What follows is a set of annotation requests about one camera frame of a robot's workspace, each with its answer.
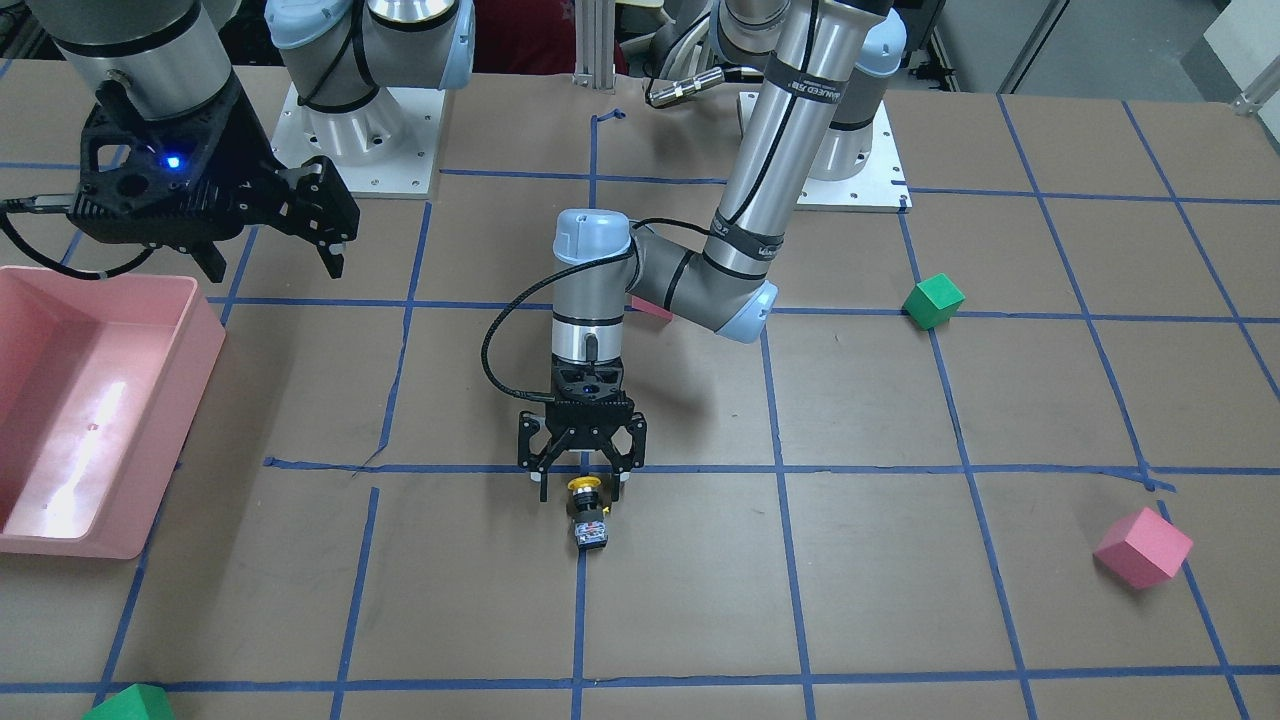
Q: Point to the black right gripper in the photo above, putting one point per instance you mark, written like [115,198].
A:
[243,167]

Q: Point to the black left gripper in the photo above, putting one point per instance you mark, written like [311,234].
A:
[534,438]

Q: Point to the yellow push button switch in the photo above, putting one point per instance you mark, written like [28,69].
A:
[588,513]

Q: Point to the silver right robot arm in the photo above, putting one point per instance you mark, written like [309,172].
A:
[172,56]

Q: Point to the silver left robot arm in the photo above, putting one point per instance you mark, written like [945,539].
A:
[824,67]

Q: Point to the pink foam cube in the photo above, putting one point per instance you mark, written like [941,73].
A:
[1144,549]
[648,308]

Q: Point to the pink plastic bin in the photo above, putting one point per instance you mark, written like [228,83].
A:
[100,383]

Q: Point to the green foam cube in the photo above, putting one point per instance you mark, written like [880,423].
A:
[136,702]
[933,301]

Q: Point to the green foam cube front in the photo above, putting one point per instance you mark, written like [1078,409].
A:
[136,702]

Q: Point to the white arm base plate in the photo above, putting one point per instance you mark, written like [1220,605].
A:
[853,170]
[387,149]

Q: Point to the aluminium frame post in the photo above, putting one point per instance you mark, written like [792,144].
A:
[593,21]

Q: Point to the silver cable connector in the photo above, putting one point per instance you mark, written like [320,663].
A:
[683,90]

